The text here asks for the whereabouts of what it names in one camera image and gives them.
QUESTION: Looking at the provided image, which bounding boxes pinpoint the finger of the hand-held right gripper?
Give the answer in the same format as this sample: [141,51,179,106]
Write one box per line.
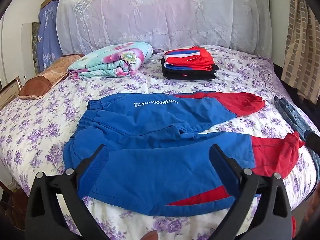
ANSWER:
[306,132,320,155]

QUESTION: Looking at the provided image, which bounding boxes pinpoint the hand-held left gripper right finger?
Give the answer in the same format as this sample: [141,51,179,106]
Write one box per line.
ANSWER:
[209,144,293,240]

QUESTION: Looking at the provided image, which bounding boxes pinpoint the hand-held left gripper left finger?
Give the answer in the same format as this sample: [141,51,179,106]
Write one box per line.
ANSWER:
[25,144,110,240]

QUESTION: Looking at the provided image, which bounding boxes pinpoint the blue and red pants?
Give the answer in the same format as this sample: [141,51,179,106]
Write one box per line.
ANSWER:
[64,90,306,217]

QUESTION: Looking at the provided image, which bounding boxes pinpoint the blue denim jeans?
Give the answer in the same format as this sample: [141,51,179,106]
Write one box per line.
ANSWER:
[274,96,320,160]

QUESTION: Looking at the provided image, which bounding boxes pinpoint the bed with purple floral sheet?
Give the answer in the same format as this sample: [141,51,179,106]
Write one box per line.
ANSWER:
[0,45,318,240]

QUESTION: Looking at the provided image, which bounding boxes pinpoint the folded black garment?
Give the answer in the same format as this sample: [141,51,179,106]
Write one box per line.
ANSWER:
[161,57,219,82]

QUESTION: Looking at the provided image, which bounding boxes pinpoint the brown pillow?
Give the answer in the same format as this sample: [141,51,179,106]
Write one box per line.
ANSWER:
[18,54,85,99]

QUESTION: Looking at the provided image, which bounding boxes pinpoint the beige brick-pattern curtain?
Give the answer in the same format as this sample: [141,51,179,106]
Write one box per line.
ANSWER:
[281,0,320,104]

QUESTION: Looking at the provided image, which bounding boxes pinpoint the folded floral quilt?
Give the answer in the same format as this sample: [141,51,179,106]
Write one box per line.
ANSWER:
[68,42,153,80]

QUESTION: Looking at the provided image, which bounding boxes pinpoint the folded red striped garment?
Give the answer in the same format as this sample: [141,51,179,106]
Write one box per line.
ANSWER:
[162,46,215,72]

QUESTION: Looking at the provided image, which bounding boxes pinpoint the wooden headboard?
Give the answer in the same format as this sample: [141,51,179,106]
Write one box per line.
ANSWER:
[0,76,24,110]

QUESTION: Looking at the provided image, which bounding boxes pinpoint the leaning framed painting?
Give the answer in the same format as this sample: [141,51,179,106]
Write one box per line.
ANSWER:
[21,21,42,73]

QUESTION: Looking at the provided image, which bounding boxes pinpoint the blue patterned cloth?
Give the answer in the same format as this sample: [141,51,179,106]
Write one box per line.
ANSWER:
[38,0,63,67]

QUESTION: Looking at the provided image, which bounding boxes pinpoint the white lace cover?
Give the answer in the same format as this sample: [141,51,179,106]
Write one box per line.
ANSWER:
[55,0,272,58]

